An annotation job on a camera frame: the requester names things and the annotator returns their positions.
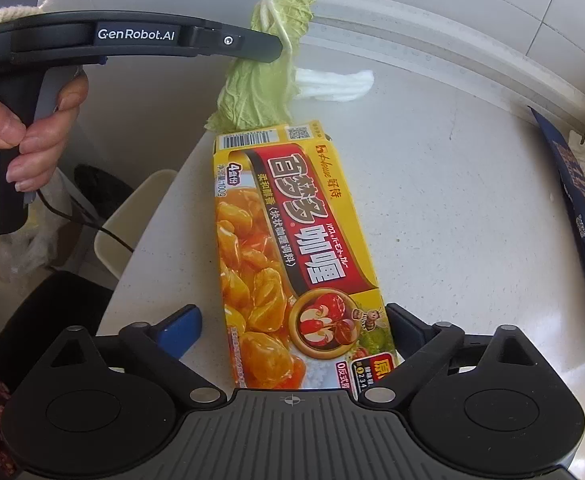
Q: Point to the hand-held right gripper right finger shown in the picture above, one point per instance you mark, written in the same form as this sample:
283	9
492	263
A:
407	331

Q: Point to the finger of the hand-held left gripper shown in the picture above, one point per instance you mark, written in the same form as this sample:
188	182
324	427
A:
242	44

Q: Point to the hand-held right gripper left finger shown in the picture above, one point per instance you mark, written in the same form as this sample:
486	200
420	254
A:
180	327

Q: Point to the napa cabbage leaf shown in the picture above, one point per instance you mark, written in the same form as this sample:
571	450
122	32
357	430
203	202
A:
257	95

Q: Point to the white foam fruit net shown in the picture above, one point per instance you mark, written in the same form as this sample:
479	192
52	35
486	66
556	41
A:
332	85

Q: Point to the yellow curry box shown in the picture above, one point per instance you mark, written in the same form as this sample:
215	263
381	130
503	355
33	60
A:
272	235

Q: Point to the person's left hand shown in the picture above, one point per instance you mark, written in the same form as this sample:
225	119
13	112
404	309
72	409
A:
0	125

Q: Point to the cream plastic chair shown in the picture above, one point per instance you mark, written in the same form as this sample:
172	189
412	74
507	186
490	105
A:
122	230

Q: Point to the clear plastic bag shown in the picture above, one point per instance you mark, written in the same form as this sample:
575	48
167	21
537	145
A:
27	255

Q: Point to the dark blue snack bag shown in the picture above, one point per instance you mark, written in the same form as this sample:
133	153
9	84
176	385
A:
577	210

